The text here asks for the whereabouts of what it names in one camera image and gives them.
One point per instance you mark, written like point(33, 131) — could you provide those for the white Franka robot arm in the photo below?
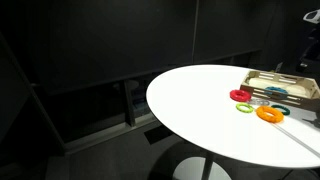
point(312, 16)

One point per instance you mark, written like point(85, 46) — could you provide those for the wooden slotted tray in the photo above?
point(301, 89)

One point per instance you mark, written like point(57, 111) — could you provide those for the dark floor plate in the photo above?
point(158, 134)

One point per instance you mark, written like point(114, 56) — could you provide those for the white table pedestal base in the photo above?
point(186, 170)

